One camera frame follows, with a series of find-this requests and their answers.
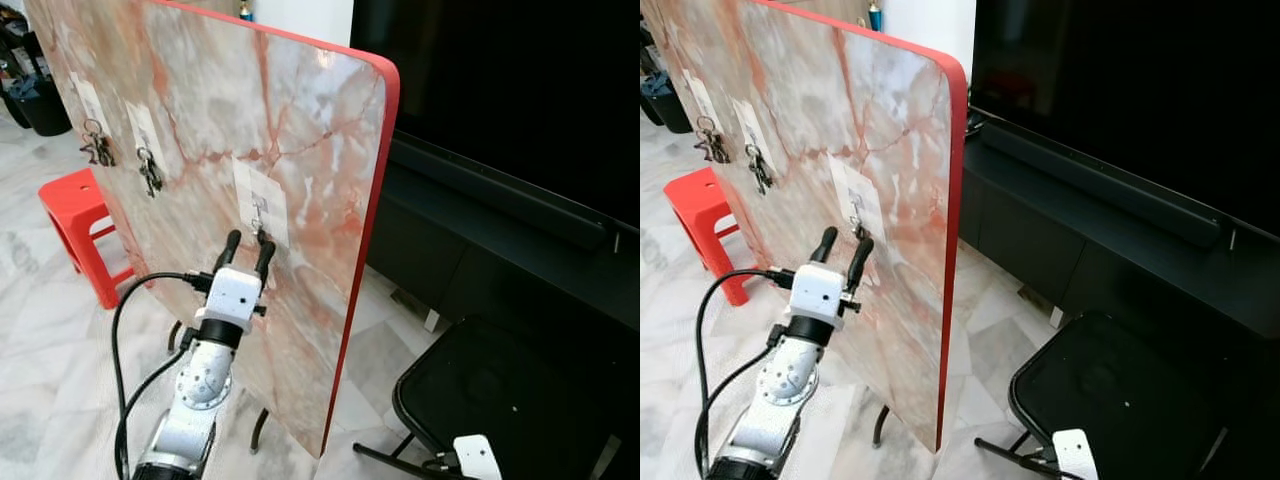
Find white adhesive hook patch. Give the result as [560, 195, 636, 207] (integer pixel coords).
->
[827, 152, 887, 242]
[124, 99, 167, 167]
[729, 97, 774, 172]
[687, 71, 724, 127]
[69, 74, 107, 132]
[231, 156, 292, 250]

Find dark key bunch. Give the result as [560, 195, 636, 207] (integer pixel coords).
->
[136, 146, 165, 199]
[744, 144, 775, 197]

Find marble pattern folding table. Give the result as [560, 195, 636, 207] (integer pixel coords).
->
[22, 0, 402, 460]
[640, 0, 970, 454]

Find red plastic stool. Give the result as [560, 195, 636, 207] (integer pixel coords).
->
[38, 167, 137, 312]
[662, 166, 757, 308]

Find key bunch with purple tag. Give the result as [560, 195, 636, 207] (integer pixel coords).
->
[694, 114, 732, 165]
[79, 117, 117, 169]

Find black bag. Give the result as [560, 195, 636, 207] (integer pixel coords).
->
[640, 68, 694, 135]
[0, 20, 74, 139]

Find black soundbar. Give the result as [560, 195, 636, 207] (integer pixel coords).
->
[983, 118, 1228, 248]
[388, 133, 614, 252]

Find black folding chair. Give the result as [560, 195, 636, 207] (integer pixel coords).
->
[351, 314, 641, 480]
[974, 309, 1280, 480]

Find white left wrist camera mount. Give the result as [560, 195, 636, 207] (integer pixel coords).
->
[204, 264, 264, 324]
[786, 261, 847, 330]

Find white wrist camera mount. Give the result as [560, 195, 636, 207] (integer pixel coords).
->
[786, 261, 847, 330]
[1051, 427, 1100, 480]
[452, 434, 502, 480]
[204, 264, 264, 324]

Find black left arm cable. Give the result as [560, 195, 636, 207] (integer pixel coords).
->
[693, 267, 797, 480]
[109, 269, 217, 480]

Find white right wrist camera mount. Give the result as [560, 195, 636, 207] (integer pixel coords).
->
[452, 434, 502, 480]
[1051, 427, 1100, 480]

